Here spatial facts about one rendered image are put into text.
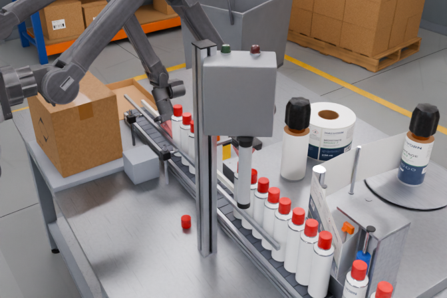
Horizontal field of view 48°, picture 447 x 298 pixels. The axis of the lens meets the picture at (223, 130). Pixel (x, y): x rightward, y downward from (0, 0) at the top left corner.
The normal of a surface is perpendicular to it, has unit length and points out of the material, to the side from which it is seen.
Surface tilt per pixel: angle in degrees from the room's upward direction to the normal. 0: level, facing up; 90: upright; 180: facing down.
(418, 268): 0
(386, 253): 90
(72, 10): 90
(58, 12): 90
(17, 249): 0
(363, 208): 0
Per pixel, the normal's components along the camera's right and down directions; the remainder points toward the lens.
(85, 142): 0.58, 0.42
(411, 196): 0.00, -0.86
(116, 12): 0.55, 0.22
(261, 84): -0.05, 0.51
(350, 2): -0.74, 0.34
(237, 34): -0.57, 0.47
